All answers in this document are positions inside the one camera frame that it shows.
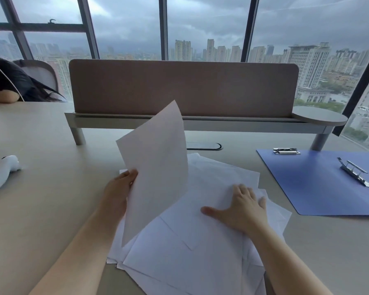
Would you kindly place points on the person's right hand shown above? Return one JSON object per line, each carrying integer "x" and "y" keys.
{"x": 246, "y": 215}

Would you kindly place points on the person's right thumb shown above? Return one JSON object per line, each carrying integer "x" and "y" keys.
{"x": 212, "y": 211}

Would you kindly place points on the grey office chair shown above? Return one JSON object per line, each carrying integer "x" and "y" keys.
{"x": 44, "y": 73}

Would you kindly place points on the person's left thumb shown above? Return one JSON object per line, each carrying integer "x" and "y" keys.
{"x": 128, "y": 178}

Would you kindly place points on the metal lever folder clip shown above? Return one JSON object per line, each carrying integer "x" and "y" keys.
{"x": 356, "y": 175}

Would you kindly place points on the flat metal folder clip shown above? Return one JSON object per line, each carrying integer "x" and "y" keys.
{"x": 286, "y": 151}

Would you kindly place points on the dark window frame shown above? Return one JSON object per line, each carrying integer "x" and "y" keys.
{"x": 163, "y": 27}

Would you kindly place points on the person's right forearm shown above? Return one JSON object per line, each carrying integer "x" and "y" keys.
{"x": 283, "y": 264}

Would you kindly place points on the brown desk divider panel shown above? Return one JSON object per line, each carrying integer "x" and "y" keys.
{"x": 184, "y": 89}

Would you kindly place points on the person's left hand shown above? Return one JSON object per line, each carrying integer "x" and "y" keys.
{"x": 115, "y": 196}

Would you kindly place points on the pile of white papers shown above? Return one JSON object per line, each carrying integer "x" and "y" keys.
{"x": 187, "y": 239}

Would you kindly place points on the single white paper sheet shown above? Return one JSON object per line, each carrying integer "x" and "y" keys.
{"x": 153, "y": 156}

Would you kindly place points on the blue open folder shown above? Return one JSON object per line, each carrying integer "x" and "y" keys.
{"x": 319, "y": 187}

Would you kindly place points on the person's left forearm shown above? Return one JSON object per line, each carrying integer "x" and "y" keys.
{"x": 80, "y": 258}

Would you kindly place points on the grey divider base shelf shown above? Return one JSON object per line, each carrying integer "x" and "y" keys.
{"x": 233, "y": 124}

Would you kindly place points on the white handheld device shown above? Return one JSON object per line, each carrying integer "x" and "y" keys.
{"x": 3, "y": 172}

